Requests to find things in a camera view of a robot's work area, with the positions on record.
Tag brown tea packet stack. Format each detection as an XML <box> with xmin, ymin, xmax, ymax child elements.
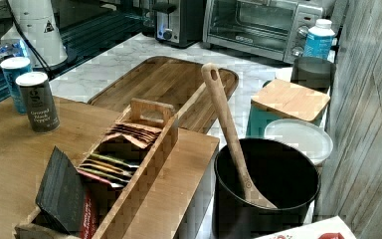
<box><xmin>103</xmin><ymin>122</ymin><xmax>162</xmax><ymax>148</ymax></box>

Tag colourful tea bag packets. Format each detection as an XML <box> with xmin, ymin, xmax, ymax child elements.
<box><xmin>77</xmin><ymin>153</ymin><xmax>140</xmax><ymax>188</ymax></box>

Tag black utensil pot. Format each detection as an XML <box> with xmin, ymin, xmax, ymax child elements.
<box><xmin>212</xmin><ymin>138</ymin><xmax>320</xmax><ymax>239</ymax></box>

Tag black two-slot toaster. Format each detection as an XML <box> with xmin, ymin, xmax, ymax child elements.
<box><xmin>152</xmin><ymin>0</ymin><xmax>207</xmax><ymax>48</ymax></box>

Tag dark grey cup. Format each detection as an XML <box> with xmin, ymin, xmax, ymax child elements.
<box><xmin>290</xmin><ymin>57</ymin><xmax>336</xmax><ymax>94</ymax></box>

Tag teal canister with wooden lid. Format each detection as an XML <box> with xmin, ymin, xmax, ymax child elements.
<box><xmin>246</xmin><ymin>79</ymin><xmax>330</xmax><ymax>137</ymax></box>

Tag wooden tea bag organizer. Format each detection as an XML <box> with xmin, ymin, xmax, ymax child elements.
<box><xmin>15</xmin><ymin>99</ymin><xmax>178</xmax><ymax>239</ymax></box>

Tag silver toaster oven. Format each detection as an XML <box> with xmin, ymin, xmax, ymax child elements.
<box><xmin>203</xmin><ymin>0</ymin><xmax>336</xmax><ymax>64</ymax></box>

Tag wooden serving tray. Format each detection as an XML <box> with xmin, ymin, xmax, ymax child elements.
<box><xmin>87</xmin><ymin>55</ymin><xmax>240</xmax><ymax>135</ymax></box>

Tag black tea packet stack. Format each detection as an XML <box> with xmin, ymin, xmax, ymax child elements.
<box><xmin>36</xmin><ymin>146</ymin><xmax>85</xmax><ymax>236</ymax></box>

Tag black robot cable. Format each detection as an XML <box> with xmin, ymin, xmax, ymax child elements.
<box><xmin>4</xmin><ymin>0</ymin><xmax>54</xmax><ymax>75</ymax></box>

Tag white and blue bottle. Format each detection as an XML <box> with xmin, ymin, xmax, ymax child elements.
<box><xmin>303</xmin><ymin>19</ymin><xmax>335</xmax><ymax>60</ymax></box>

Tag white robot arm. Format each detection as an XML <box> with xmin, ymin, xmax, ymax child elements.
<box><xmin>1</xmin><ymin>0</ymin><xmax>68</xmax><ymax>68</ymax></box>

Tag cinnamon oat bites cereal box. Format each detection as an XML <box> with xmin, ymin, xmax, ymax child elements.
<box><xmin>256</xmin><ymin>216</ymin><xmax>356</xmax><ymax>239</ymax></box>

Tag clear container with white lid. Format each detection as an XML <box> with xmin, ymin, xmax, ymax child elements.
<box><xmin>264</xmin><ymin>119</ymin><xmax>333</xmax><ymax>165</ymax></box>

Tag wooden spatula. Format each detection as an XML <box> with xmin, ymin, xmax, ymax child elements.
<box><xmin>201</xmin><ymin>63</ymin><xmax>277</xmax><ymax>209</ymax></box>

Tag blue salt shaker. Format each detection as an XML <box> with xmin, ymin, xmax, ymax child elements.
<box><xmin>0</xmin><ymin>57</ymin><xmax>32</xmax><ymax>115</ymax></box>

